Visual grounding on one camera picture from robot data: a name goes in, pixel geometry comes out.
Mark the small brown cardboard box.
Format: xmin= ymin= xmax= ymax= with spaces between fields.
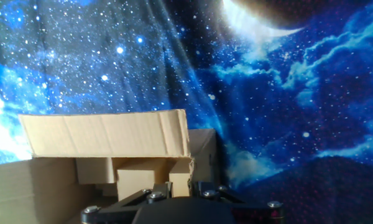
xmin=116 ymin=157 xmax=175 ymax=202
xmin=76 ymin=157 xmax=119 ymax=185

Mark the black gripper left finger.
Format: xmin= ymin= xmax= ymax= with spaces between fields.
xmin=80 ymin=182 xmax=174 ymax=224

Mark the blue galaxy print cloth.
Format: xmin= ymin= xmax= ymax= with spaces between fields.
xmin=0 ymin=0 xmax=373 ymax=224

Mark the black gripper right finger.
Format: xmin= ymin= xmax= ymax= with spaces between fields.
xmin=192 ymin=181 xmax=283 ymax=224

